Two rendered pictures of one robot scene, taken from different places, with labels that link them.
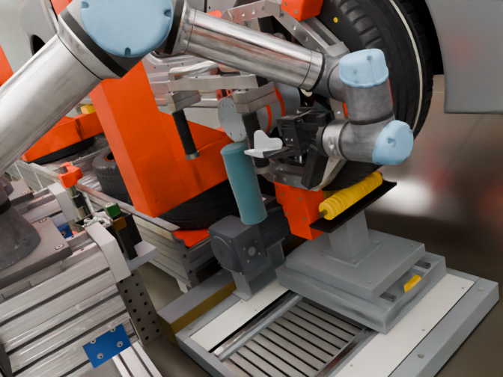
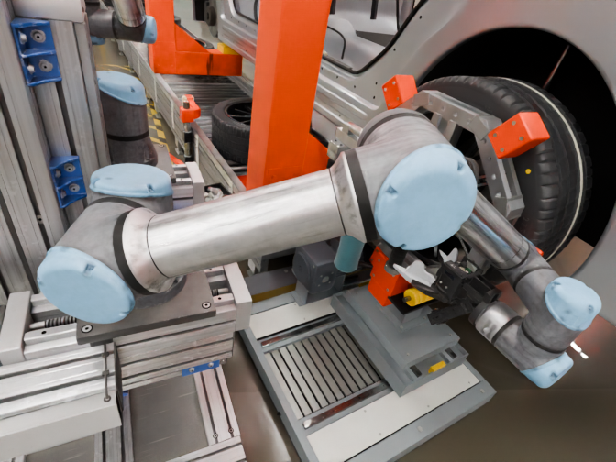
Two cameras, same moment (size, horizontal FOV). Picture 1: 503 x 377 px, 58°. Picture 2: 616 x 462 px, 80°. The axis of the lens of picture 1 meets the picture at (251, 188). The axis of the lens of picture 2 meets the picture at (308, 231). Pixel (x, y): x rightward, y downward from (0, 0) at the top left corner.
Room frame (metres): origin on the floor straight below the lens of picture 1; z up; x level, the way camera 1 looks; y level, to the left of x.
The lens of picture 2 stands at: (0.30, 0.23, 1.35)
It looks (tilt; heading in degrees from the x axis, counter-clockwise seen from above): 35 degrees down; 357
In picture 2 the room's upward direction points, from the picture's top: 11 degrees clockwise
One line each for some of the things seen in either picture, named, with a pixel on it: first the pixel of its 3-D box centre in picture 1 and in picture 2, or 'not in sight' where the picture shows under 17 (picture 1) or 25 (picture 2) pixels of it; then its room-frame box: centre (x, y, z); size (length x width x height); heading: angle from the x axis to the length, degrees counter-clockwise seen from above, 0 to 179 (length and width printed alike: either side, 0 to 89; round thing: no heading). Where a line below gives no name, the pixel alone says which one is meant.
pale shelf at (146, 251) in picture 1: (112, 247); not in sight; (1.54, 0.56, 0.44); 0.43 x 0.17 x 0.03; 33
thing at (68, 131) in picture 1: (72, 117); (207, 49); (3.40, 1.12, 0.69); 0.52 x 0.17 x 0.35; 123
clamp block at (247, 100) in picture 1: (254, 96); not in sight; (1.06, -0.07, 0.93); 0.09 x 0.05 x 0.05; 123
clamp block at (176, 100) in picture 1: (182, 97); (344, 149); (1.34, 0.12, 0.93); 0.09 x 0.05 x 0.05; 123
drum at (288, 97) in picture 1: (259, 107); not in sight; (1.27, -0.09, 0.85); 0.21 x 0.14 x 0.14; 123
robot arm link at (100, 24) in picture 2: not in sight; (94, 22); (1.47, 0.89, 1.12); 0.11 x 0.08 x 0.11; 103
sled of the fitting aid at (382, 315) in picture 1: (356, 271); (395, 327); (1.40, -0.29, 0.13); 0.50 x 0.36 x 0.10; 33
